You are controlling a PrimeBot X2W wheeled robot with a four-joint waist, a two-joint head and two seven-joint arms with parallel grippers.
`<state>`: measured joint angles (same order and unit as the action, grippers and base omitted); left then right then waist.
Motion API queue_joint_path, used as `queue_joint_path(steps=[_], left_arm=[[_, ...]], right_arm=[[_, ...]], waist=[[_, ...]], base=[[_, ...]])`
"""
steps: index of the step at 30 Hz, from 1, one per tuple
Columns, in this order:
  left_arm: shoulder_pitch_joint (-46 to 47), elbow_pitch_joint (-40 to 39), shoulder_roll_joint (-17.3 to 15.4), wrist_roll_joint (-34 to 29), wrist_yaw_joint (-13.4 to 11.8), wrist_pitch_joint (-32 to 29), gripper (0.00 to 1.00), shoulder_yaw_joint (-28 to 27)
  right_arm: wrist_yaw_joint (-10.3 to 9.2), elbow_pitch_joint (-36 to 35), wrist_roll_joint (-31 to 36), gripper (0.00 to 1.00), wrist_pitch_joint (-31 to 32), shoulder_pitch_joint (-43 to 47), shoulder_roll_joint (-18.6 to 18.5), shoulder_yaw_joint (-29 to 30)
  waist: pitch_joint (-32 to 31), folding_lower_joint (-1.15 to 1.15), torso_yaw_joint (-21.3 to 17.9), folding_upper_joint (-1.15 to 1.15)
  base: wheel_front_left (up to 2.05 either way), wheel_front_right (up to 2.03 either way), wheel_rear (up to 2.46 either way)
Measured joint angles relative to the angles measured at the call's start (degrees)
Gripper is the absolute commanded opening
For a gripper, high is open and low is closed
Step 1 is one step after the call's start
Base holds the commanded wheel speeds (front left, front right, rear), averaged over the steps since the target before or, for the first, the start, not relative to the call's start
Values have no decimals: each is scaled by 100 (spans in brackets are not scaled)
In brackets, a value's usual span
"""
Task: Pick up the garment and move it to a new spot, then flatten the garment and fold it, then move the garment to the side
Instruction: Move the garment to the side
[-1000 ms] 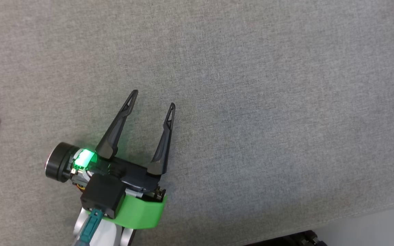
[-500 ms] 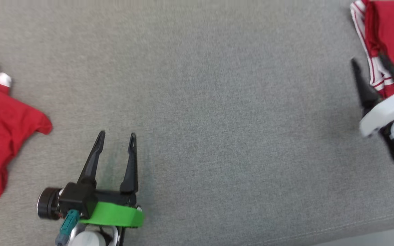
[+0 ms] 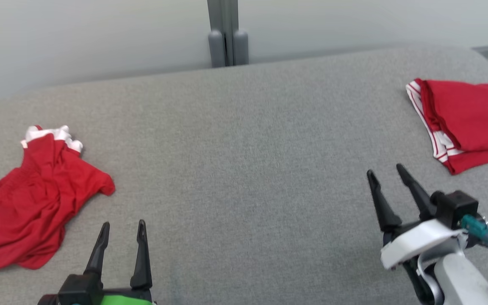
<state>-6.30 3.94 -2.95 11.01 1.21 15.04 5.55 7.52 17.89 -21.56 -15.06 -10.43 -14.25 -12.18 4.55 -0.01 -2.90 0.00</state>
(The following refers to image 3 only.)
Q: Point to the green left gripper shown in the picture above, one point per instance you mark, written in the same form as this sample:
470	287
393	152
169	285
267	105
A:
129	298

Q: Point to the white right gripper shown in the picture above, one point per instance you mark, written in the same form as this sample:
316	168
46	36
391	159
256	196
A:
417	241

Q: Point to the red shorts with white trim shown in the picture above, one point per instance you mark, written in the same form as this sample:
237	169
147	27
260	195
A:
28	203

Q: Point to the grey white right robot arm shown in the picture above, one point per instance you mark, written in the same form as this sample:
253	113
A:
460	279

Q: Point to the grey fabric sofa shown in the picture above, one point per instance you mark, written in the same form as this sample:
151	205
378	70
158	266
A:
248	169

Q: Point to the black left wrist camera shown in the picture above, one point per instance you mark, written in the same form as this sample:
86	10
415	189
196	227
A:
74	290

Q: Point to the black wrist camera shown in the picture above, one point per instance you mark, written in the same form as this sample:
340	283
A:
74	290
460	207

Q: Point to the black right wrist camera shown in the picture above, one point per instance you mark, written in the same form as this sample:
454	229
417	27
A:
460	207

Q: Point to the teal right camera connector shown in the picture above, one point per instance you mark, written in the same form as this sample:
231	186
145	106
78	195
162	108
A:
479	228

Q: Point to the grey partition post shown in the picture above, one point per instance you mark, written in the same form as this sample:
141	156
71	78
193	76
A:
223	25

